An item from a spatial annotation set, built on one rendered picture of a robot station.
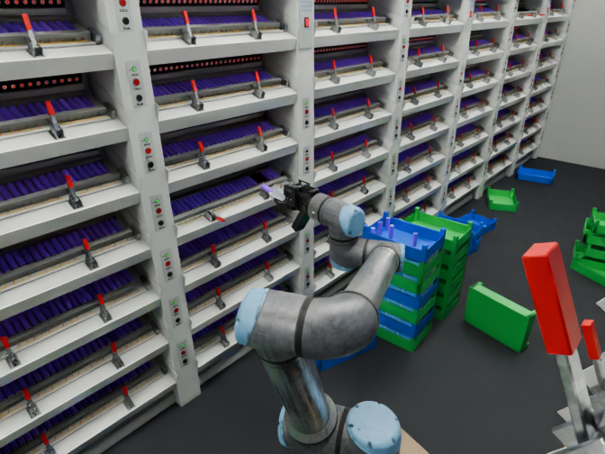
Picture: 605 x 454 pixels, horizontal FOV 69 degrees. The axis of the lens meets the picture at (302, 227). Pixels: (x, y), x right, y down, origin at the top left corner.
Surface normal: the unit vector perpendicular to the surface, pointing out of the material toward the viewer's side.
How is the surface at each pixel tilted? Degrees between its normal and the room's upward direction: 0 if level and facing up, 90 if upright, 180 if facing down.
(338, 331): 59
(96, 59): 111
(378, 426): 5
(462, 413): 0
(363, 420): 5
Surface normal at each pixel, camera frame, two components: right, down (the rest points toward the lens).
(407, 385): -0.01, -0.89
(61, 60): 0.69, 0.60
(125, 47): 0.73, 0.30
